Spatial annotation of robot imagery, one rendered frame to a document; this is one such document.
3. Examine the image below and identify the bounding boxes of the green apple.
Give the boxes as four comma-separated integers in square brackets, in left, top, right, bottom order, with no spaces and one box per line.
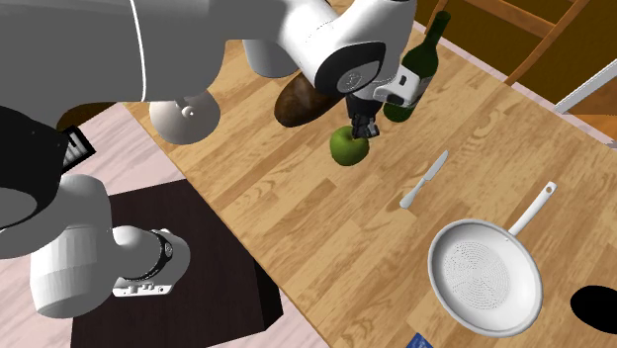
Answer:
[329,126,371,167]

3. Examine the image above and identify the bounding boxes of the dark green wine bottle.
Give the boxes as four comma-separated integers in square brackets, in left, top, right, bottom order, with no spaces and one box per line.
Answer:
[383,10,453,125]

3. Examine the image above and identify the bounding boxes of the brown wooden chair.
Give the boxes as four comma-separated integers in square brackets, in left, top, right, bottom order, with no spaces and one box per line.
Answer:
[423,0,595,88]

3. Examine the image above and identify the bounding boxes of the black rounded object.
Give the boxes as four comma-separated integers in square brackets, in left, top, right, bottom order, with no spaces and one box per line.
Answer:
[570,285,617,335]

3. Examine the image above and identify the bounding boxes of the brown bread loaf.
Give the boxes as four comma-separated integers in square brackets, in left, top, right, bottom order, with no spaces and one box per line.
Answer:
[273,71,344,129]

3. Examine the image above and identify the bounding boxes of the silver table knife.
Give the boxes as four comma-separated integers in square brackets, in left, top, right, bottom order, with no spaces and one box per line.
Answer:
[398,149,451,211]

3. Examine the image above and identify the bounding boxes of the white frying pan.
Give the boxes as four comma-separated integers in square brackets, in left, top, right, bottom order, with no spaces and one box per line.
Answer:
[426,181,559,338]

